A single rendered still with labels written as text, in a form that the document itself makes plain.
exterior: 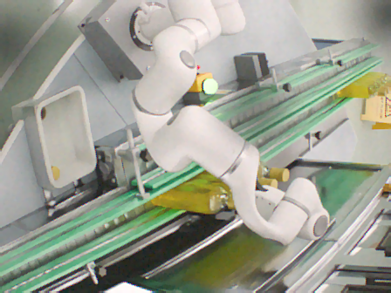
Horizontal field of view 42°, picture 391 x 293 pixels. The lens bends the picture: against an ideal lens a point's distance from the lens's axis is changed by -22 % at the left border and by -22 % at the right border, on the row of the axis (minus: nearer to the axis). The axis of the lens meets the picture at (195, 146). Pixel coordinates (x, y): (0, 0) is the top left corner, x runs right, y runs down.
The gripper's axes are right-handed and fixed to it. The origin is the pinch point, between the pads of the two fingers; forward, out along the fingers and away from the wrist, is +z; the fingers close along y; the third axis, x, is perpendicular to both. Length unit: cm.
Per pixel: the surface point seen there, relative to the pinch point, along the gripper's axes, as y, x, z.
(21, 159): 20, 45, 30
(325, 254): -13.3, -7.7, -22.6
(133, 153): 15.4, 17.1, 14.5
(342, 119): -12, -99, 55
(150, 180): 5.8, 11.2, 20.5
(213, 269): -13.0, 12.0, -1.6
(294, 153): -12, -55, 43
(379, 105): -64, -289, 176
